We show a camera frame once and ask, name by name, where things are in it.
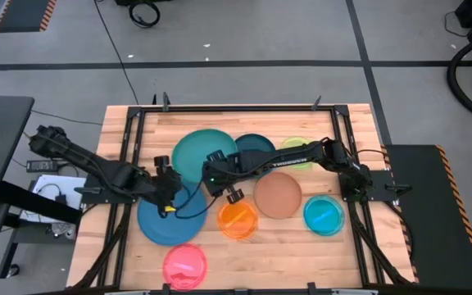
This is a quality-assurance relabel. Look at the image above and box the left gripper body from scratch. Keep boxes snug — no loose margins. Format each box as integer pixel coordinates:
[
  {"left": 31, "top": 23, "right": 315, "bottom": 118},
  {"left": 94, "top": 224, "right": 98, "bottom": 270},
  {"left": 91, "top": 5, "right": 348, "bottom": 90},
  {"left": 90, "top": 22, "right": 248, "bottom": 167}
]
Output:
[{"left": 152, "top": 165, "right": 184, "bottom": 207}]

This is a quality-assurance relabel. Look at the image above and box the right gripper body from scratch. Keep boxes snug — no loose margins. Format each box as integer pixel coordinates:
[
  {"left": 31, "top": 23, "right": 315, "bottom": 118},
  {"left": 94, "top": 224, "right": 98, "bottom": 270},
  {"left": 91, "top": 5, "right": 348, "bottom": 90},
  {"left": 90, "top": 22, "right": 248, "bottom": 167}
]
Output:
[{"left": 201, "top": 153, "right": 246, "bottom": 198}]

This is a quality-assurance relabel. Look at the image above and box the orange bowl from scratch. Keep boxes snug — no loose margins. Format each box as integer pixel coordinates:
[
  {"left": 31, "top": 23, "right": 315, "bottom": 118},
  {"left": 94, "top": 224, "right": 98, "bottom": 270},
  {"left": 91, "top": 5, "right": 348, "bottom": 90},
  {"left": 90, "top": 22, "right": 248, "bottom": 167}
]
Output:
[{"left": 216, "top": 199, "right": 259, "bottom": 241}]

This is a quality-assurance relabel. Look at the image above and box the large teal green plate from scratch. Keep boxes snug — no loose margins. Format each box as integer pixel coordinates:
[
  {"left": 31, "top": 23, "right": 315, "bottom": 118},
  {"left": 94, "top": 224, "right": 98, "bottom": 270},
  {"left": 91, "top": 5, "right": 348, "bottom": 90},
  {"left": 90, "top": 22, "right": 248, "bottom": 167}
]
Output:
[{"left": 171, "top": 129, "right": 239, "bottom": 184}]

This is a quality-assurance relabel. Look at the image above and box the brown plastic plate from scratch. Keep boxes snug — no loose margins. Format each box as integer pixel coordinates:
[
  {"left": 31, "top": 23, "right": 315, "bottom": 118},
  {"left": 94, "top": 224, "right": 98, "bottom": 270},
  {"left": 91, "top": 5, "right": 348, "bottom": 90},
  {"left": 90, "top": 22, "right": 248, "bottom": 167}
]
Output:
[{"left": 253, "top": 171, "right": 303, "bottom": 220}]

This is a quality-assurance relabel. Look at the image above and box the medium dark teal plate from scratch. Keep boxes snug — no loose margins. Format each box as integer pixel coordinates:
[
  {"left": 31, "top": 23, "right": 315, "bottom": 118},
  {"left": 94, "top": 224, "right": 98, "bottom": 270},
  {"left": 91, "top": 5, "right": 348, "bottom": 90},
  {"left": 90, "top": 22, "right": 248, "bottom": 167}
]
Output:
[{"left": 234, "top": 133, "right": 277, "bottom": 178}]

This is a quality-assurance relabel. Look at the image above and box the pink bowl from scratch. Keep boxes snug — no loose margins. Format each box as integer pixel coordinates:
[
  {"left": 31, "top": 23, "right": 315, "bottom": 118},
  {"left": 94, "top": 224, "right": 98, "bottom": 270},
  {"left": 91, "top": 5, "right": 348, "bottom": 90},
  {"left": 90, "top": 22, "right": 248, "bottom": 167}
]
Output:
[{"left": 162, "top": 243, "right": 208, "bottom": 292}]

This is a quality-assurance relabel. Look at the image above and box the small yellow-green clear plate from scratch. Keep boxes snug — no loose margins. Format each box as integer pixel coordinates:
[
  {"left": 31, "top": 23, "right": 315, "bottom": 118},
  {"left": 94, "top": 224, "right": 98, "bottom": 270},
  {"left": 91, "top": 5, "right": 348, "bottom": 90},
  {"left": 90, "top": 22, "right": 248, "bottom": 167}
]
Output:
[{"left": 280, "top": 136, "right": 317, "bottom": 171}]

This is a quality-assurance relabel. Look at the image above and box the large blue plate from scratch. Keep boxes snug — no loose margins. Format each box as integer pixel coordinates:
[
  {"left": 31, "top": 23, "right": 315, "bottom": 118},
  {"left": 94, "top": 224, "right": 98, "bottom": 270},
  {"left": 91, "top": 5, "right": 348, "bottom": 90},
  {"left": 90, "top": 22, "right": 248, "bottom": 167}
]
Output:
[{"left": 136, "top": 179, "right": 209, "bottom": 247}]

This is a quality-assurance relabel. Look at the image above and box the white paper sheet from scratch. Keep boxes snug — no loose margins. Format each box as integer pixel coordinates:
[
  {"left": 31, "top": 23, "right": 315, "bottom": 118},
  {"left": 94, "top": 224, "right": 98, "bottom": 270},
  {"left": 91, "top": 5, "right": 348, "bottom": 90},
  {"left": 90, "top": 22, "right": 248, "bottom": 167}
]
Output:
[{"left": 19, "top": 175, "right": 88, "bottom": 225}]

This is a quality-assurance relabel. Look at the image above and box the black desk top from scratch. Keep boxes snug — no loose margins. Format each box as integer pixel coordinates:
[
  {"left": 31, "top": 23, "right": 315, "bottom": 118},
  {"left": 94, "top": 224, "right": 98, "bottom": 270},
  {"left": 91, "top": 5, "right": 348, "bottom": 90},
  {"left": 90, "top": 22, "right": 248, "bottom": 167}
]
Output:
[{"left": 0, "top": 96, "right": 35, "bottom": 208}]

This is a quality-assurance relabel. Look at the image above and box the hazard-striped black mat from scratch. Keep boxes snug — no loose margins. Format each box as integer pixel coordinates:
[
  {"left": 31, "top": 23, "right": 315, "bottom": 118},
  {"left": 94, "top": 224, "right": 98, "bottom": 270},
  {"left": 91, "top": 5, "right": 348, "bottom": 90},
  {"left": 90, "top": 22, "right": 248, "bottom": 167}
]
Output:
[
  {"left": 0, "top": 0, "right": 57, "bottom": 34},
  {"left": 384, "top": 143, "right": 472, "bottom": 291}
]

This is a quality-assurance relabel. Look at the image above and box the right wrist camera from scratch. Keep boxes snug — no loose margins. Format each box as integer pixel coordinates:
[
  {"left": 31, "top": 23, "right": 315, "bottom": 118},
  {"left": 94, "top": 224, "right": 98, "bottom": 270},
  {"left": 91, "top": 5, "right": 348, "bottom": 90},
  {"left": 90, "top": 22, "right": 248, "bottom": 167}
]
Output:
[{"left": 206, "top": 149, "right": 226, "bottom": 164}]

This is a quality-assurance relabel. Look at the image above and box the dark looped gripper cable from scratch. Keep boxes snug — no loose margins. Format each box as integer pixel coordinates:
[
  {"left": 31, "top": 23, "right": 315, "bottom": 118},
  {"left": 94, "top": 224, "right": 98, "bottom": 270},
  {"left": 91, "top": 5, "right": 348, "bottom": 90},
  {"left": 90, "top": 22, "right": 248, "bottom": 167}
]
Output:
[{"left": 162, "top": 179, "right": 220, "bottom": 220}]

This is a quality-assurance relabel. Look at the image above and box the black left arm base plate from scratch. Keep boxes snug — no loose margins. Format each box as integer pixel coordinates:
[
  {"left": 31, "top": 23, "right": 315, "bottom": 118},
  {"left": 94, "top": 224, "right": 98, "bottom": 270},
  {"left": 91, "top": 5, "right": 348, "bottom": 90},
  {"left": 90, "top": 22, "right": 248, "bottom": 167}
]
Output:
[{"left": 74, "top": 174, "right": 138, "bottom": 205}]

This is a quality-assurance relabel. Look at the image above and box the black aluminium table frame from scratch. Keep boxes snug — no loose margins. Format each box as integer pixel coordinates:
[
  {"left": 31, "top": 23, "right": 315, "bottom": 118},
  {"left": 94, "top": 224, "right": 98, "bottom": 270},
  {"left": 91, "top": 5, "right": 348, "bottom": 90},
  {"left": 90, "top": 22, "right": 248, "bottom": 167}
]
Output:
[{"left": 71, "top": 104, "right": 417, "bottom": 295}]

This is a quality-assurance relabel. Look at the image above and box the thin black floor cable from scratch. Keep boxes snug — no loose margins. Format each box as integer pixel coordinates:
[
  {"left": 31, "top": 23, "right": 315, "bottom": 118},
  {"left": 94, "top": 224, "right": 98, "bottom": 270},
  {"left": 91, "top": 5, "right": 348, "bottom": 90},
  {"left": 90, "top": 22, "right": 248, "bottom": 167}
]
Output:
[{"left": 30, "top": 109, "right": 104, "bottom": 126}]

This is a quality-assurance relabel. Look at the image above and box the black desk leg frame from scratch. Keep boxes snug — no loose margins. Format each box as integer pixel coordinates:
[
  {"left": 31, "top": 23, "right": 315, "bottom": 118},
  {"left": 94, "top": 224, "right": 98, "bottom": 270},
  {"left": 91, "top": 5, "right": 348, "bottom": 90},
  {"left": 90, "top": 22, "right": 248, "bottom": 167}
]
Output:
[{"left": 0, "top": 179, "right": 84, "bottom": 295}]

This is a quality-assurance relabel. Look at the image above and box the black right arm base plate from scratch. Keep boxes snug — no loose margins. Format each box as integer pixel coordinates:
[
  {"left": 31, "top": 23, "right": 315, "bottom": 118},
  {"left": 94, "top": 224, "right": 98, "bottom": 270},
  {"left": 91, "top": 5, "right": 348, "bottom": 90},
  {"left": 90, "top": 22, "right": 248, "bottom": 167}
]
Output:
[{"left": 339, "top": 170, "right": 412, "bottom": 202}]

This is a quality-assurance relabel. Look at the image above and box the long black floor cable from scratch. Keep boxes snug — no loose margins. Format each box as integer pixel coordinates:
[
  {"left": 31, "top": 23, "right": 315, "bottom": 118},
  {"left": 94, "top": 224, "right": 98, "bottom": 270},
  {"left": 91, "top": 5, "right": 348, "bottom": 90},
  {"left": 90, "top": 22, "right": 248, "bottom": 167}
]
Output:
[{"left": 94, "top": 0, "right": 139, "bottom": 106}]

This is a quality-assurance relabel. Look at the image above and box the coiled black cable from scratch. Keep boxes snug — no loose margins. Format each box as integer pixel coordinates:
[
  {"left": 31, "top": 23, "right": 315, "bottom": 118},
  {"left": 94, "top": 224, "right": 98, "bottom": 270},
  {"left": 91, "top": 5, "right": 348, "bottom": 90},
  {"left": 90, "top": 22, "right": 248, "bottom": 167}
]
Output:
[{"left": 128, "top": 1, "right": 161, "bottom": 29}]

